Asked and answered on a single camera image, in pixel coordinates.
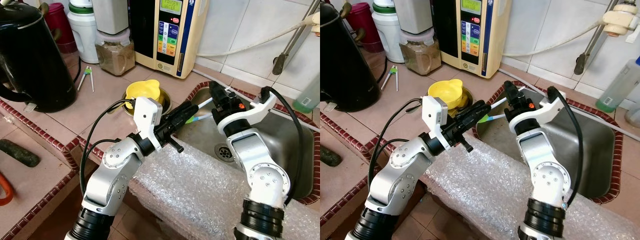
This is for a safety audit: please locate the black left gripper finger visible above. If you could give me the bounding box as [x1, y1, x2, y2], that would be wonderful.
[467, 109, 490, 132]
[170, 102, 200, 124]
[462, 101, 492, 122]
[173, 109, 199, 132]

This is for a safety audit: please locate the yellow plastic bowl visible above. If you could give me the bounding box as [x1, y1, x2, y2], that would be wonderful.
[125, 79, 162, 111]
[428, 79, 468, 110]

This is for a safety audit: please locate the stainless steel bowl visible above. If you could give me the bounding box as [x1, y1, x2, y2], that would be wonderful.
[428, 89, 476, 113]
[122, 90, 172, 115]

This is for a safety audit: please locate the cream water ioniser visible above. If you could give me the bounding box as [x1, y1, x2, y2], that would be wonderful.
[432, 0, 512, 80]
[129, 0, 208, 80]

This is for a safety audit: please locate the clear bubble wrap sheet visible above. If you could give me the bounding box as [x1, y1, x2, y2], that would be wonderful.
[129, 137, 321, 240]
[422, 135, 640, 240]

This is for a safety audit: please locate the stainless steel sink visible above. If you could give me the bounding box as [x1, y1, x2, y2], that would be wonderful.
[175, 82, 321, 201]
[472, 82, 625, 203]

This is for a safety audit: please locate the metal faucet spout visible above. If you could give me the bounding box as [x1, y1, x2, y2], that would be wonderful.
[574, 0, 621, 76]
[272, 0, 321, 76]

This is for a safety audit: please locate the green dish soap bottle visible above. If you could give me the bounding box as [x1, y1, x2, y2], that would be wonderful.
[292, 75, 321, 113]
[595, 57, 640, 113]

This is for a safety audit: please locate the jar of brown powder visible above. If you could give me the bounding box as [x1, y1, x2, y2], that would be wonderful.
[95, 29, 136, 77]
[399, 29, 442, 77]

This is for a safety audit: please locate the white tongs green hinge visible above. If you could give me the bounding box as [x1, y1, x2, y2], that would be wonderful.
[77, 66, 96, 93]
[381, 65, 399, 92]

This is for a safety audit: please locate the dark green oblong object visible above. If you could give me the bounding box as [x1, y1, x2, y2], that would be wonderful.
[0, 139, 41, 168]
[320, 145, 343, 168]

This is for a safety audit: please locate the clear plastic container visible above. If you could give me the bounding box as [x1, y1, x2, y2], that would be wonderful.
[625, 102, 640, 128]

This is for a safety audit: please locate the white plastic canister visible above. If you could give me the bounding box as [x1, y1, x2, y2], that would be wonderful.
[91, 0, 130, 36]
[395, 0, 435, 36]

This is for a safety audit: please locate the white bottle green cap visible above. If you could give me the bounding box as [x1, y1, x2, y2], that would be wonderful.
[371, 0, 405, 64]
[67, 0, 100, 64]

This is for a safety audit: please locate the black electric kettle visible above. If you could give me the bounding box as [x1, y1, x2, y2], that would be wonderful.
[320, 2, 383, 113]
[0, 2, 78, 113]

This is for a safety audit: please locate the maroon plastic mug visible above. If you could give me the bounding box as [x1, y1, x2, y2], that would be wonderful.
[346, 2, 383, 54]
[44, 2, 78, 55]

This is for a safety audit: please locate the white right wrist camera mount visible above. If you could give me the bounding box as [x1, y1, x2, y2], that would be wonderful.
[217, 90, 277, 136]
[510, 90, 567, 133]

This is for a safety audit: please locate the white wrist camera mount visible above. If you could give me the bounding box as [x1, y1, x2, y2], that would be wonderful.
[421, 95, 449, 151]
[132, 96, 164, 152]
[510, 90, 567, 133]
[217, 90, 277, 136]

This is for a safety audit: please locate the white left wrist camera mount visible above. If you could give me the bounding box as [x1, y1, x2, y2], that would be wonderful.
[132, 96, 164, 152]
[421, 95, 449, 151]

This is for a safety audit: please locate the white water hose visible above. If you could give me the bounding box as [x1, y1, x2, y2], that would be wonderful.
[196, 19, 315, 57]
[501, 19, 607, 57]

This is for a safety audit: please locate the grey corrugated hose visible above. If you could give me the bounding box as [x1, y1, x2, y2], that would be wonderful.
[499, 67, 640, 137]

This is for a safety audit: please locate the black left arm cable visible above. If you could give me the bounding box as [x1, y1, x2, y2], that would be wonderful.
[367, 98, 425, 193]
[79, 99, 138, 198]

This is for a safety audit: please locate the orange gas hose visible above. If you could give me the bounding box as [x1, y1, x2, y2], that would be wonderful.
[0, 172, 15, 207]

